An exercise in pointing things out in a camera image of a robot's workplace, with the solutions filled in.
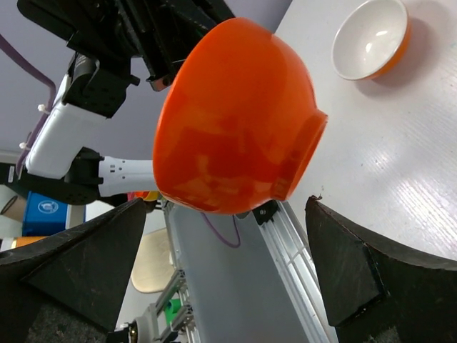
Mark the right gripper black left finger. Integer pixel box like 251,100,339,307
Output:
1,199,146,342

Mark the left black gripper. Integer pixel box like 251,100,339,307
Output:
117,0,235,91

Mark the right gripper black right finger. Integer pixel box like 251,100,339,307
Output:
305,197,456,342

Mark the white bowl orange outside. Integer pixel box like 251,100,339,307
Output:
331,0,411,81

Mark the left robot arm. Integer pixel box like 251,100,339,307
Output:
16,1,233,205

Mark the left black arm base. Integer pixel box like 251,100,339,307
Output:
252,200,278,226

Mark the blue recycling bin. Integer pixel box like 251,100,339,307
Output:
22,192,68,237

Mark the beige round stool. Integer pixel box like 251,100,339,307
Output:
131,228,175,294

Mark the green plastic part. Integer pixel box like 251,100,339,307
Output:
164,299,181,324

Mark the aluminium rail frame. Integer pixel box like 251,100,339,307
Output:
164,202,337,342

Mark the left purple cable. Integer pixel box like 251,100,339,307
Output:
0,34,58,172

